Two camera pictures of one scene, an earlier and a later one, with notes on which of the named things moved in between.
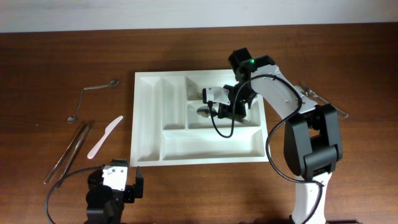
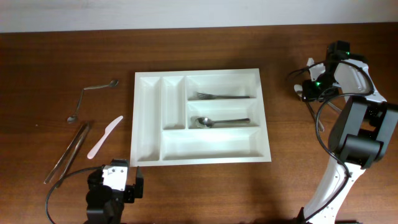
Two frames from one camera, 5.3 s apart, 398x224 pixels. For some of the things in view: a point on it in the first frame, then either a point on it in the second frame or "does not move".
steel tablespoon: [204, 111] -> [206, 122]
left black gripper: [129, 196] does not move
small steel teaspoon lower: [71, 119] does not move
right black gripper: [232, 109] -> [310, 90]
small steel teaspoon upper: [112, 84] does not move
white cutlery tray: [171, 124] does not move
